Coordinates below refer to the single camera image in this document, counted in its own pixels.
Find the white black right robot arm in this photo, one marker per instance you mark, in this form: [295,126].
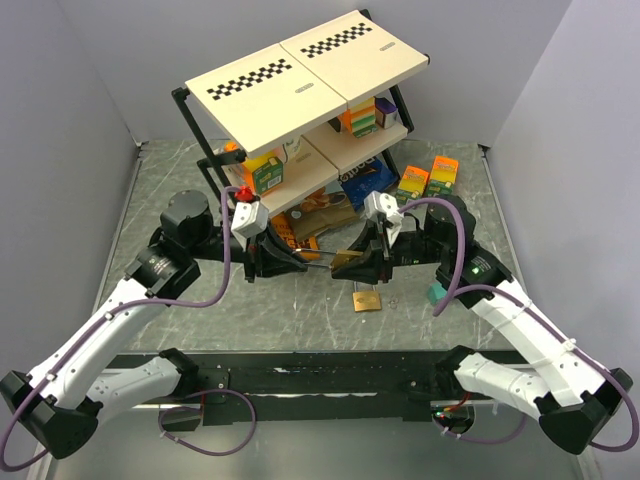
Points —
[570,395]

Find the white carton on shelf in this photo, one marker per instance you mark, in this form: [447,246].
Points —
[290,149]

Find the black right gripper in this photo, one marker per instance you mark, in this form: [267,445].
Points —
[371,266]

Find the blue snack bag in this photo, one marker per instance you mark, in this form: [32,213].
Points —
[360,181]

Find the orange green box left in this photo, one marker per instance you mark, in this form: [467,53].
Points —
[412,185]

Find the brass padlock with key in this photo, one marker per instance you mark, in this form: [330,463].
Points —
[339,257]

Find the teal rectangular box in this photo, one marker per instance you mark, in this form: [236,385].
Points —
[436,292]

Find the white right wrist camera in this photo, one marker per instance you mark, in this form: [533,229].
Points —
[384,207]

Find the orange Kettle chips bag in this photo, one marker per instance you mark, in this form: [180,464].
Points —
[286,233]

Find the purple white small box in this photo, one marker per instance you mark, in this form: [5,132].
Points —
[386,112]

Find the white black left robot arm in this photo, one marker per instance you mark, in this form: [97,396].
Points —
[64,400]

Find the brown chips bag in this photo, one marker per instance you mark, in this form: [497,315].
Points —
[326,208]

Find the green yellow box on shelf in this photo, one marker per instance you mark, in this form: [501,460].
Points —
[264,173]

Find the large brass padlock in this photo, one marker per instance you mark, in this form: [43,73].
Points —
[366,298]

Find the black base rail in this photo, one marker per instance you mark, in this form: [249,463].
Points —
[326,385]

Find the black frame cream shelf rack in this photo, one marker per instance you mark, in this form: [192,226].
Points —
[298,87]

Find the orange green box right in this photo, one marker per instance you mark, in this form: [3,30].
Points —
[443,176]

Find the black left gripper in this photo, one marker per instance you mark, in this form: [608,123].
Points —
[278,259]

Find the stacked sponges pack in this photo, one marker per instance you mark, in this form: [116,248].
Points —
[360,120]

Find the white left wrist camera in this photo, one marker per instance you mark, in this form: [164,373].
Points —
[251,216]

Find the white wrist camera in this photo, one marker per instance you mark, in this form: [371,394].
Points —
[384,207]
[251,216]

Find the orange green box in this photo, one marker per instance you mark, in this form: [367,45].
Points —
[443,176]
[412,185]

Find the orange bottle on shelf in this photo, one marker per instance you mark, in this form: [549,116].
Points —
[234,157]

